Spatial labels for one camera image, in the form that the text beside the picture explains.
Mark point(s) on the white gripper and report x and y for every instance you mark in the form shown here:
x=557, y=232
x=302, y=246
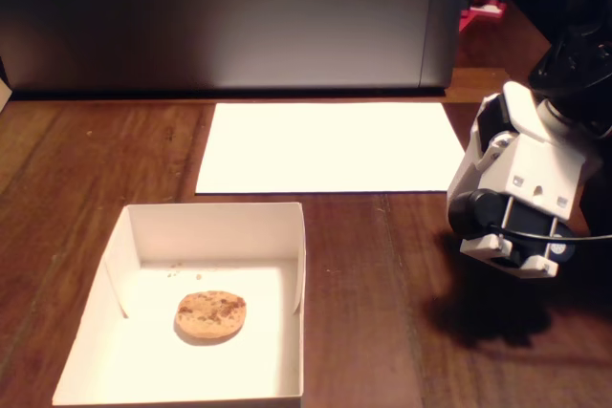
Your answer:
x=521, y=160

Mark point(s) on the round chocolate chip cookie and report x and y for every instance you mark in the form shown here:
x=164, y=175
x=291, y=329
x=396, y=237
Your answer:
x=210, y=315

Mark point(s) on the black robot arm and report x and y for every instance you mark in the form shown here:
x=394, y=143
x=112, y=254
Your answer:
x=574, y=69

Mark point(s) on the white cardboard box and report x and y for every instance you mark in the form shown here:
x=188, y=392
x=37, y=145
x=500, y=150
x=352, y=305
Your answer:
x=143, y=355

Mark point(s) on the white paper sheet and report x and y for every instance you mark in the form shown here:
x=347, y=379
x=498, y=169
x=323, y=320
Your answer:
x=325, y=150

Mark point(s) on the white object at table edge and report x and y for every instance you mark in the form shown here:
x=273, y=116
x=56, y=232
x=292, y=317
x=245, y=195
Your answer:
x=4, y=92

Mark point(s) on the black camera with white mount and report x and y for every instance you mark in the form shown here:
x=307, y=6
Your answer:
x=473, y=212

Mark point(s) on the red plastic bracket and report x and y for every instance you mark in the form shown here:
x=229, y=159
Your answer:
x=483, y=11

